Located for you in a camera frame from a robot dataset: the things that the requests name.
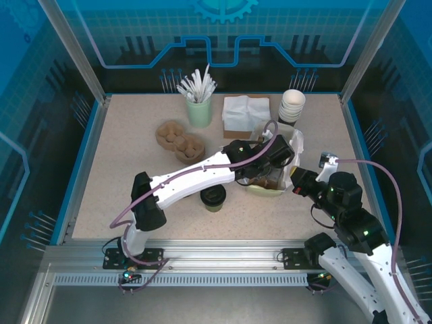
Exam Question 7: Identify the stack of paper cups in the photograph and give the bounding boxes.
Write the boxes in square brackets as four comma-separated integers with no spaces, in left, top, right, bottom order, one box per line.
[277,89,306,128]

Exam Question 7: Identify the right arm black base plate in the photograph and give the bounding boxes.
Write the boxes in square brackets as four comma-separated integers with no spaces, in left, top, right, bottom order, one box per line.
[281,248,325,270]

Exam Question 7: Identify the green straw holder cup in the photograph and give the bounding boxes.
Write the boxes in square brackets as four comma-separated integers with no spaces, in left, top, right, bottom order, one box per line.
[186,96,213,129]

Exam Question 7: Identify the white napkins on brown box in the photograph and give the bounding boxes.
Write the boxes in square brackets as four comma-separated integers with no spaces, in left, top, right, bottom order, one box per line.
[222,95,273,140]

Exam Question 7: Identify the aluminium mounting rail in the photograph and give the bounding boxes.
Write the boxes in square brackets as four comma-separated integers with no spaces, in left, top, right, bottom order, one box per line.
[43,238,404,271]

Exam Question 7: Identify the white wrapped straw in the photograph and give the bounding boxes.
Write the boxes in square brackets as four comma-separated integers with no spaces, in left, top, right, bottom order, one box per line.
[191,70,203,102]
[181,78,197,101]
[203,80,218,101]
[176,86,195,103]
[198,63,211,102]

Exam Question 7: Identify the aluminium frame post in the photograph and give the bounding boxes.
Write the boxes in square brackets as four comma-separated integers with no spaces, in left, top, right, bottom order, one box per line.
[36,0,112,105]
[339,0,408,105]

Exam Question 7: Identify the slotted grey cable duct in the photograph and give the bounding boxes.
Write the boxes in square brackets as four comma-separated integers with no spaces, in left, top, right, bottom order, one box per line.
[53,273,310,288]

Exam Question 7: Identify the green white paper bag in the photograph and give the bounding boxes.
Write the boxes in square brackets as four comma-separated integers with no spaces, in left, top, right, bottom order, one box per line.
[244,120,306,197]

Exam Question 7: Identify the brown pulp cup carrier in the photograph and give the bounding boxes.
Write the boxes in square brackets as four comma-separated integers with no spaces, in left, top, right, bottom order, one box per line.
[249,165,288,192]
[173,133,206,165]
[155,121,186,149]

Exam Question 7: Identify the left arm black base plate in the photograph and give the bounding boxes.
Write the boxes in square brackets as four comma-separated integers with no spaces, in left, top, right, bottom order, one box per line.
[103,248,165,270]

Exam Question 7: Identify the black cup lid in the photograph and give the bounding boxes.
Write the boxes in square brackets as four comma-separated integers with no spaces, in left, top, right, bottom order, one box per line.
[199,186,226,206]

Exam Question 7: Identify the paper coffee cup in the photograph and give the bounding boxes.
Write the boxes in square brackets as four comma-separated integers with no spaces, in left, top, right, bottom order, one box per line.
[199,186,226,213]

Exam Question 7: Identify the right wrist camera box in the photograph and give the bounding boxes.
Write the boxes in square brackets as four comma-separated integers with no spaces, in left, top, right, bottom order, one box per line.
[319,152,340,180]

